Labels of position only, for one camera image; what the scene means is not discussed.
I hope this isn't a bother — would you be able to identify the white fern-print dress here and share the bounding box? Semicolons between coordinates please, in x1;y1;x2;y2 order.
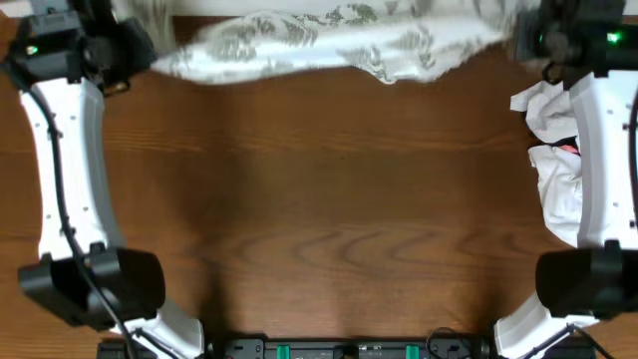
114;0;539;85

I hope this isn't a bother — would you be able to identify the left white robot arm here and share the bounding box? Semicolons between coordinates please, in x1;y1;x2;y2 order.
4;11;204;358

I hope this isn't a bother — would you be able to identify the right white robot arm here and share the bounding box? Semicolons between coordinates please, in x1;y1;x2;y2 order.
474;1;637;358

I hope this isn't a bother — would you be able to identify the white t-shirt with pixel graphic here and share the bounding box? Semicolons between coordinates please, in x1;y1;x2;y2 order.
510;81;583;246

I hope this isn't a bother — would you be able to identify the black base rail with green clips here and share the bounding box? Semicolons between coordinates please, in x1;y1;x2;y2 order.
97;326;599;359

